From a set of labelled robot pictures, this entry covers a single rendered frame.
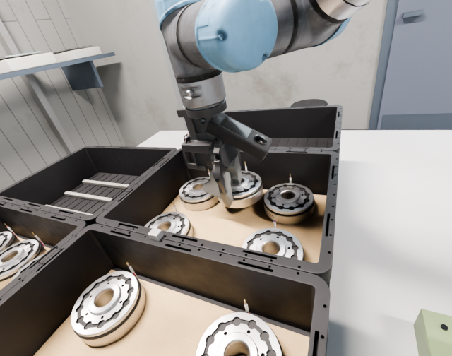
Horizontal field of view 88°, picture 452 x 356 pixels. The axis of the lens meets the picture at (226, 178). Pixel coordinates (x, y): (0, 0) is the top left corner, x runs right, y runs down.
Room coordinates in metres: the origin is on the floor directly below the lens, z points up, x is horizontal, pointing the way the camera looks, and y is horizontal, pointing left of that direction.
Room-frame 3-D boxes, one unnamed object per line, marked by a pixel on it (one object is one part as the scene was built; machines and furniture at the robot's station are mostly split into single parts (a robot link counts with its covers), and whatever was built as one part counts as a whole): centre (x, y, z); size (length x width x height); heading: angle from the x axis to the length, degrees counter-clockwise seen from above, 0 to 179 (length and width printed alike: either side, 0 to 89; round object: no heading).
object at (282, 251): (0.26, -0.05, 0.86); 0.05 x 0.05 x 0.01
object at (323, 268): (0.38, 0.01, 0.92); 0.40 x 0.30 x 0.02; 60
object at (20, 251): (0.38, 0.47, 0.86); 0.05 x 0.05 x 0.01
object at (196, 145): (0.42, 0.01, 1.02); 0.09 x 0.08 x 0.12; 60
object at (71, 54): (2.43, 1.05, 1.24); 0.33 x 0.31 x 0.08; 149
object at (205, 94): (0.41, 0.01, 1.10); 0.08 x 0.08 x 0.05
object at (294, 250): (0.26, -0.05, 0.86); 0.10 x 0.10 x 0.01
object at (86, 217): (0.58, 0.36, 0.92); 0.40 x 0.30 x 0.02; 60
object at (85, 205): (0.58, 0.36, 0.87); 0.40 x 0.30 x 0.11; 60
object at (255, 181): (0.44, -0.03, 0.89); 0.10 x 0.10 x 0.01
